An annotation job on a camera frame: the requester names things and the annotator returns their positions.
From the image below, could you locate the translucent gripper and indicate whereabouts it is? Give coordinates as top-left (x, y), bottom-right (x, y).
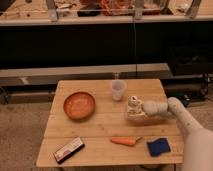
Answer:
top-left (126, 100), bottom-right (148, 121)

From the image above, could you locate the small clear bottle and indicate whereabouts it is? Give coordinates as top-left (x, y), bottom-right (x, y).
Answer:
top-left (128, 96), bottom-right (139, 111)

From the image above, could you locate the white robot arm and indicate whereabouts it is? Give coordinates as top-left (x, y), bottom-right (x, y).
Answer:
top-left (125, 96), bottom-right (213, 171)

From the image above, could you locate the orange carrot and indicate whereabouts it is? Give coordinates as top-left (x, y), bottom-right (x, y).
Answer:
top-left (110, 137), bottom-right (141, 146)

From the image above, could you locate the translucent plastic cup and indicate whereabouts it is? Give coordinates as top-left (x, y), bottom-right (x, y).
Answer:
top-left (111, 79), bottom-right (127, 101)

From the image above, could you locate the blue sponge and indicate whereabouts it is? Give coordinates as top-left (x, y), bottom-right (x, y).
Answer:
top-left (147, 138), bottom-right (171, 157)

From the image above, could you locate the wooden table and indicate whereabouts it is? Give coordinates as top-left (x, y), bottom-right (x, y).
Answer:
top-left (36, 80), bottom-right (183, 167)

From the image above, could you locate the orange wooden bowl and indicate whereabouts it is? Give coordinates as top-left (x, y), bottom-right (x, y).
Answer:
top-left (63, 92), bottom-right (95, 120)

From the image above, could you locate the black and white box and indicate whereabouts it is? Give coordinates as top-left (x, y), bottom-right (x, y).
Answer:
top-left (53, 137), bottom-right (85, 164)

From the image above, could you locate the long workbench shelf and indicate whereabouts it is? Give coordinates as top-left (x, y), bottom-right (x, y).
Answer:
top-left (0, 0), bottom-right (213, 27)

